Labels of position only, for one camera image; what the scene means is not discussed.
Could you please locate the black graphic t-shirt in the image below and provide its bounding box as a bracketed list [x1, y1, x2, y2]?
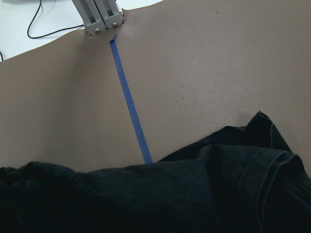
[0, 112, 311, 233]

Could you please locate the aluminium frame post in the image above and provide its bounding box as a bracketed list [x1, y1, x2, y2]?
[72, 0, 124, 36]

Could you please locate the black cable on table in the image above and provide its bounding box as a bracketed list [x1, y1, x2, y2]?
[0, 0, 86, 61]

